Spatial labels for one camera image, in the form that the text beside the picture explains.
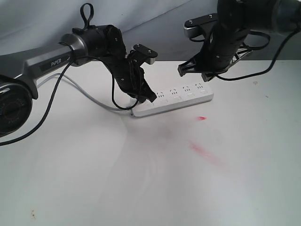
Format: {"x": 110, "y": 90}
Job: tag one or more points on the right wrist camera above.
{"x": 200, "y": 26}

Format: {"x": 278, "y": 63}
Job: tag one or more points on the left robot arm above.
{"x": 20, "y": 71}

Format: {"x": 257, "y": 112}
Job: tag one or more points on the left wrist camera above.
{"x": 143, "y": 54}

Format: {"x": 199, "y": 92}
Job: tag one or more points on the white backdrop cloth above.
{"x": 157, "y": 24}

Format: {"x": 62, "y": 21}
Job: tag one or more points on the white power strip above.
{"x": 174, "y": 98}

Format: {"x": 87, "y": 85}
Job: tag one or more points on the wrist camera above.
{"x": 143, "y": 54}
{"x": 200, "y": 26}

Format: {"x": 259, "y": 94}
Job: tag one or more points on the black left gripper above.
{"x": 128, "y": 75}

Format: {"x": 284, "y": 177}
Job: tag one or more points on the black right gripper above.
{"x": 216, "y": 53}

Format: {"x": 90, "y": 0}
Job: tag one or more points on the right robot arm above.
{"x": 261, "y": 17}

